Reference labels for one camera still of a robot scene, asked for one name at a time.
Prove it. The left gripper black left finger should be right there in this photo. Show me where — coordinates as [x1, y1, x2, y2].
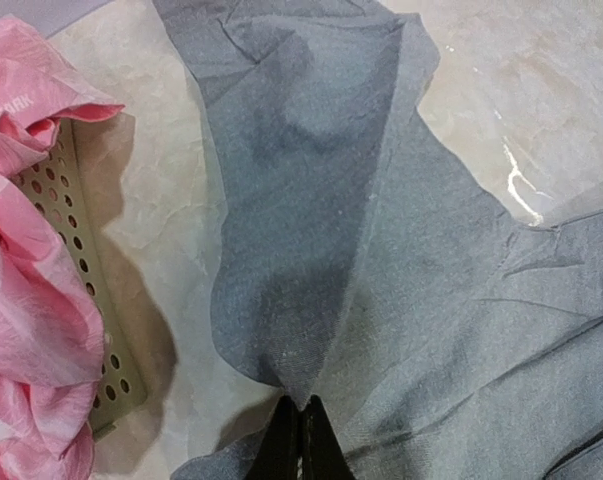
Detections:
[245, 395, 300, 480]

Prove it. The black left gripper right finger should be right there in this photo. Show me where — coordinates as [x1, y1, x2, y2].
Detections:
[300, 395, 355, 480]

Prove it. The grey garment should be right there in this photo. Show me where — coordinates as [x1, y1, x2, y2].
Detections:
[156, 1, 603, 479]

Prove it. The beige perforated laundry basket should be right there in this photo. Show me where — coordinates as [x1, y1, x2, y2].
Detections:
[13, 119, 147, 441]

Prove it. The pink garment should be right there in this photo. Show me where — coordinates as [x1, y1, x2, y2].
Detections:
[0, 16, 121, 479]

